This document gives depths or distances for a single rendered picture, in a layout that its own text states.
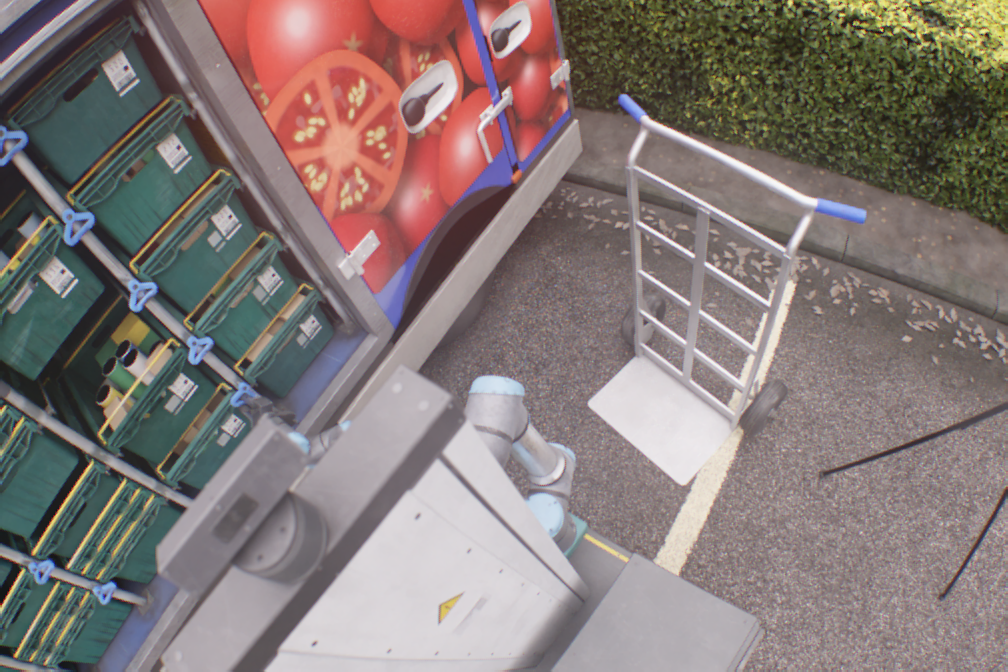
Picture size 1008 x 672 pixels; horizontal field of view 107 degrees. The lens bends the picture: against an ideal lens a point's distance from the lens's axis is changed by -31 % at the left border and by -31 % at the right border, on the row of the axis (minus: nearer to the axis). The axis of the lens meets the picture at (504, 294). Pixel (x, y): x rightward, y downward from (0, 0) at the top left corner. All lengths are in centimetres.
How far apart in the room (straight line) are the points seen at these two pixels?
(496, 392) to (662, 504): 122
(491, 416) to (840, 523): 161
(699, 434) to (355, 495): 199
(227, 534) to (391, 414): 16
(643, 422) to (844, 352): 101
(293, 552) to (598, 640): 99
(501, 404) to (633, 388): 132
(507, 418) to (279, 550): 81
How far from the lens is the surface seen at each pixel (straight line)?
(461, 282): 230
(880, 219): 316
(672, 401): 236
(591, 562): 184
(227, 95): 141
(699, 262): 166
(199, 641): 48
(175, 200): 159
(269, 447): 36
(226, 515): 37
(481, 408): 113
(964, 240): 332
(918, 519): 248
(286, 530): 38
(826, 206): 138
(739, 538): 221
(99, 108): 147
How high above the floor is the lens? 214
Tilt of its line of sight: 50 degrees down
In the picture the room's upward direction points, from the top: 20 degrees counter-clockwise
